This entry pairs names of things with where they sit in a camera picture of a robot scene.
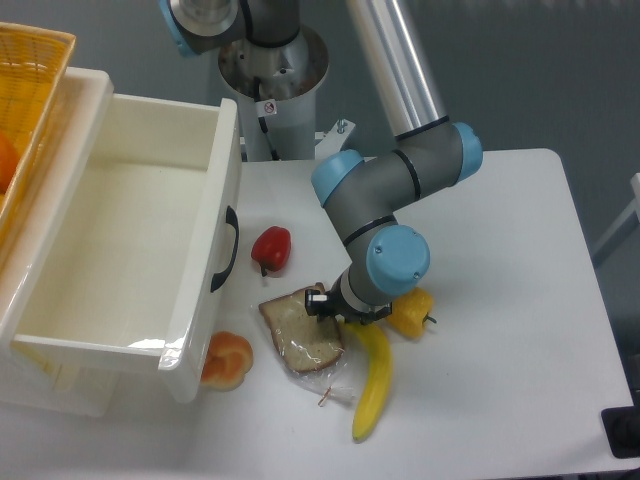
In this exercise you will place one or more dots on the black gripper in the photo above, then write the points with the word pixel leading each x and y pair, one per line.
pixel 321 305

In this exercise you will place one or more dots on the toast slice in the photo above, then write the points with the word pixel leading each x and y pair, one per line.
pixel 310 350

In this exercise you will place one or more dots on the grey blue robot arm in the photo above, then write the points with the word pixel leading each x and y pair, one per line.
pixel 360 196

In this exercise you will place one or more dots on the yellow bell pepper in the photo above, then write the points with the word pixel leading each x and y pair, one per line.
pixel 410 313

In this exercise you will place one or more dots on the yellow banana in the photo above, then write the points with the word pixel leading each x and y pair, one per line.
pixel 375 393

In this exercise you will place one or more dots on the red bell pepper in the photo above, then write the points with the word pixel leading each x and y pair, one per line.
pixel 272 249

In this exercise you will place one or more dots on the orange bread roll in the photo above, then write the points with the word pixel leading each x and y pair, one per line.
pixel 229 358

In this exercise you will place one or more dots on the white plastic drawer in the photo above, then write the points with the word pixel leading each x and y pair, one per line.
pixel 125 288

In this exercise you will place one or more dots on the black device at table edge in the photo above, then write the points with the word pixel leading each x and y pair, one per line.
pixel 622 430

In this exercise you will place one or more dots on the white drawer cabinet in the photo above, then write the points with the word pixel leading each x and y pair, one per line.
pixel 29 377

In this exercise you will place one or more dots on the orange fruit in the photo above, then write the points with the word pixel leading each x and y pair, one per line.
pixel 9 159

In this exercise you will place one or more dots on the yellow woven basket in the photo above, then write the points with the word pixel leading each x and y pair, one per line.
pixel 33 63

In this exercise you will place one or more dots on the black drawer handle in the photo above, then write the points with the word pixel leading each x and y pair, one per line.
pixel 220 277

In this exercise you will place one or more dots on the white bracket with bolt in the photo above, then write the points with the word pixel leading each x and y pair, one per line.
pixel 328 143

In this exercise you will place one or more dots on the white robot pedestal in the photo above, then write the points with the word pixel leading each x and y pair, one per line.
pixel 275 90

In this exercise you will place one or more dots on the white metal frame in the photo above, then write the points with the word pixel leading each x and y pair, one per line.
pixel 626 222

